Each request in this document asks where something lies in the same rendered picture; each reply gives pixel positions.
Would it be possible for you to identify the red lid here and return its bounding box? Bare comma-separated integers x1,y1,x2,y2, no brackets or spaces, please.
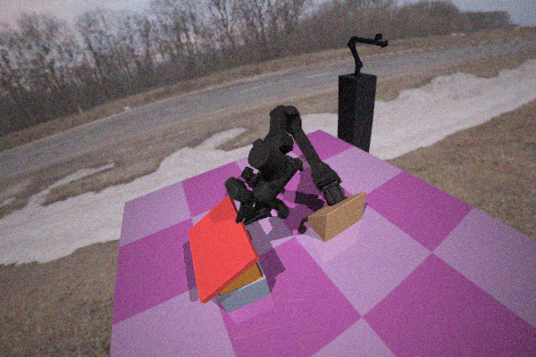
188,195,260,303

